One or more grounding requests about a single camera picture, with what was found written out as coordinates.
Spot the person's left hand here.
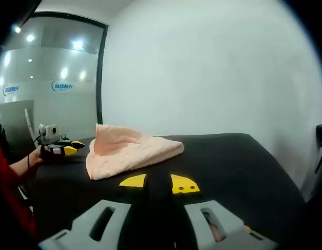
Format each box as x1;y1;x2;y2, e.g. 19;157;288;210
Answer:
28;145;51;165

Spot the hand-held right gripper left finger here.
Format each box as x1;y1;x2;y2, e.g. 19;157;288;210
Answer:
38;169;160;250

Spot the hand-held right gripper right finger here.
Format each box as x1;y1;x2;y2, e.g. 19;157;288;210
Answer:
159;169;278;250

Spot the black framed glass partition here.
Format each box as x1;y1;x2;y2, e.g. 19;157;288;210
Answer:
0;11;109;146

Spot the person's right hand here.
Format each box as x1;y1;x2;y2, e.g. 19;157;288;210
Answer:
203;211;227;242

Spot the cream white cloth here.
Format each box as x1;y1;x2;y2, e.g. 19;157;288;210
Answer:
85;123;184;181

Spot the white curved chair back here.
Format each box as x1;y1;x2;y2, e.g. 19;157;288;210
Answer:
23;107;37;143

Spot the person's red clothing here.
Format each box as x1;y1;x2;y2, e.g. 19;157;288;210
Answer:
0;109;38;245

